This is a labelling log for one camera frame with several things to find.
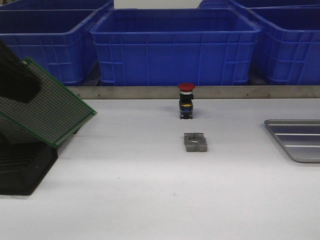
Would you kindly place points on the far right blue bin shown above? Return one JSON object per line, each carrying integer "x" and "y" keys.
{"x": 244, "y": 4}

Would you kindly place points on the metal table edge rail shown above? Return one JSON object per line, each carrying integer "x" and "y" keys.
{"x": 200, "y": 92}

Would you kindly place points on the left blue plastic bin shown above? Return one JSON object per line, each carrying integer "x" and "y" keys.
{"x": 58, "y": 40}

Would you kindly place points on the green perforated circuit board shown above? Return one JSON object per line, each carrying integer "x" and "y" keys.
{"x": 54, "y": 114}

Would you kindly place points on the black slotted board rack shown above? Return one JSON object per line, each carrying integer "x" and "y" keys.
{"x": 23, "y": 166}

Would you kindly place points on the right blue plastic bin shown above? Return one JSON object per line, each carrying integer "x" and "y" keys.
{"x": 287, "y": 51}

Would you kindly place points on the center blue plastic bin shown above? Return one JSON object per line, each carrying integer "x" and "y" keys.
{"x": 167, "y": 47}

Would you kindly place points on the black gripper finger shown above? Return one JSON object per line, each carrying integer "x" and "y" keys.
{"x": 17, "y": 82}

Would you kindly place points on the grey metal clamp block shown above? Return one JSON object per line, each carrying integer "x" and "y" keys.
{"x": 195, "y": 142}

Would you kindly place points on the blue plastic bin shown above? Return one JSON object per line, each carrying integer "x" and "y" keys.
{"x": 287, "y": 51}
{"x": 167, "y": 47}
{"x": 58, "y": 40}

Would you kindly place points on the red emergency stop button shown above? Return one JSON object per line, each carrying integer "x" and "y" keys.
{"x": 185, "y": 101}

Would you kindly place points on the far left blue bin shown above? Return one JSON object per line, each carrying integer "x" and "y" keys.
{"x": 59, "y": 5}

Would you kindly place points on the silver metal tray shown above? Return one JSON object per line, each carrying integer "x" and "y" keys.
{"x": 299, "y": 138}

